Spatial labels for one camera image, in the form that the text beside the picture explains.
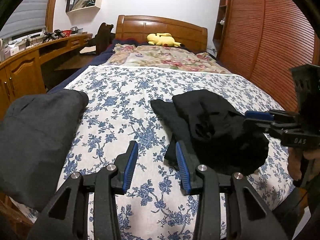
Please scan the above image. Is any wooden louvered wardrobe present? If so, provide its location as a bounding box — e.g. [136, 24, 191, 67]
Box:
[213, 0, 319, 111]

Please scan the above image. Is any dark wooden chair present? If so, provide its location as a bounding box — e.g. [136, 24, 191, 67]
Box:
[80, 23, 115, 56]

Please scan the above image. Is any navy blue bed mattress cover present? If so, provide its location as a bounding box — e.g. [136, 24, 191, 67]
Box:
[47, 38, 145, 94]

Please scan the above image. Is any wooden headboard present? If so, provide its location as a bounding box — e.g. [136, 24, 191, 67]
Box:
[116, 15, 208, 54]

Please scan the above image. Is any folded dark grey garment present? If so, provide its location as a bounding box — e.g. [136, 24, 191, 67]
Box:
[1, 89, 89, 211]

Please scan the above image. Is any grey window blind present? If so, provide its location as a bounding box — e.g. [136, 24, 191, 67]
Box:
[1, 0, 48, 39]

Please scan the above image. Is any yellow plush toy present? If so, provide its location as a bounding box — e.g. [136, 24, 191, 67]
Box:
[146, 33, 182, 47]

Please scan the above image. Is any black coat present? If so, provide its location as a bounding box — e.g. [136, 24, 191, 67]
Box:
[150, 89, 269, 176]

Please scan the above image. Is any blue floral white bedsheet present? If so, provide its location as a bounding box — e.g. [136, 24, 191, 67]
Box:
[50, 65, 279, 239]

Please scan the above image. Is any person right hand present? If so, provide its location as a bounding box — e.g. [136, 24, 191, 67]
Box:
[287, 147, 320, 181]

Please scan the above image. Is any pink floral quilt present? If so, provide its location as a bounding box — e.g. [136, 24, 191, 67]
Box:
[107, 44, 231, 74]

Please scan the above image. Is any red basket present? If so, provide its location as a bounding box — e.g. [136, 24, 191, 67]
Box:
[63, 30, 72, 37]

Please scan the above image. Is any wooden desk cabinet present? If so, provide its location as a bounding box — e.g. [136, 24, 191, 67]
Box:
[1, 34, 92, 118]

